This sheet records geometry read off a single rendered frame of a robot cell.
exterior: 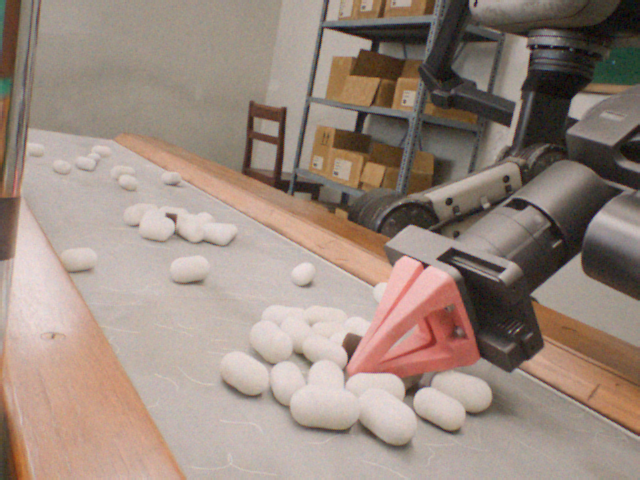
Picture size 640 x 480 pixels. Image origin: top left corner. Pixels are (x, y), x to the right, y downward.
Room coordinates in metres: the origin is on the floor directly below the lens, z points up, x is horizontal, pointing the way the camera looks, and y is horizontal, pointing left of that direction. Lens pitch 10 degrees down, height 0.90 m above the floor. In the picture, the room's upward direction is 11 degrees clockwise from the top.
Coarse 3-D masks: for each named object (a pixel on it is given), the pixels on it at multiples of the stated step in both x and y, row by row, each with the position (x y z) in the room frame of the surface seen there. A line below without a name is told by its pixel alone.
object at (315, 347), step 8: (312, 336) 0.40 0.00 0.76; (320, 336) 0.40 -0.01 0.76; (304, 344) 0.40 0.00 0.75; (312, 344) 0.39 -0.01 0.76; (320, 344) 0.39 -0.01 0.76; (328, 344) 0.39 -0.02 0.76; (304, 352) 0.39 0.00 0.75; (312, 352) 0.39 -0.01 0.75; (320, 352) 0.39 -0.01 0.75; (328, 352) 0.39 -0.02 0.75; (336, 352) 0.39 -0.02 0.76; (344, 352) 0.39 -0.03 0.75; (312, 360) 0.39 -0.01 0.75; (336, 360) 0.39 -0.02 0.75; (344, 360) 0.39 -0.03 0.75
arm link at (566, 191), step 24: (552, 168) 0.44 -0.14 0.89; (576, 168) 0.43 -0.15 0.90; (528, 192) 0.42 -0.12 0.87; (552, 192) 0.42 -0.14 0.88; (576, 192) 0.42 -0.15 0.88; (600, 192) 0.42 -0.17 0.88; (624, 192) 0.41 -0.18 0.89; (552, 216) 0.40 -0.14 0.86; (576, 216) 0.41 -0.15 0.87; (576, 240) 0.41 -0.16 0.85
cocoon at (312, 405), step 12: (300, 396) 0.31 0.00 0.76; (312, 396) 0.31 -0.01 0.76; (324, 396) 0.31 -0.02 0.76; (336, 396) 0.31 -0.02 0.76; (348, 396) 0.32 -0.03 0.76; (300, 408) 0.31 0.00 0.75; (312, 408) 0.31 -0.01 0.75; (324, 408) 0.31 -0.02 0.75; (336, 408) 0.31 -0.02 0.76; (348, 408) 0.31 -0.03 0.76; (300, 420) 0.31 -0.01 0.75; (312, 420) 0.31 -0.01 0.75; (324, 420) 0.31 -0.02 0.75; (336, 420) 0.31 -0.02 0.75; (348, 420) 0.31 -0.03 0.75
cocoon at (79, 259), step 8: (80, 248) 0.50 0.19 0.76; (88, 248) 0.51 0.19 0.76; (64, 256) 0.49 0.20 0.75; (72, 256) 0.49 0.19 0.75; (80, 256) 0.50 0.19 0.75; (88, 256) 0.50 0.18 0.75; (96, 256) 0.51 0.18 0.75; (64, 264) 0.49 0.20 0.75; (72, 264) 0.49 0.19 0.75; (80, 264) 0.49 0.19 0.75; (88, 264) 0.50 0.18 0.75
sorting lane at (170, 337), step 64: (64, 192) 0.82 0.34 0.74; (128, 192) 0.91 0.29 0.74; (192, 192) 1.03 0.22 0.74; (128, 256) 0.57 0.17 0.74; (256, 256) 0.67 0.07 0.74; (128, 320) 0.42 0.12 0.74; (192, 320) 0.44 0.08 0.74; (256, 320) 0.47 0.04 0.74; (192, 384) 0.34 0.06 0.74; (512, 384) 0.44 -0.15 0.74; (192, 448) 0.27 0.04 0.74; (256, 448) 0.28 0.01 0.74; (320, 448) 0.29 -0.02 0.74; (384, 448) 0.31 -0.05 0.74; (448, 448) 0.32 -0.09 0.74; (512, 448) 0.34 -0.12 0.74; (576, 448) 0.35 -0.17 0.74
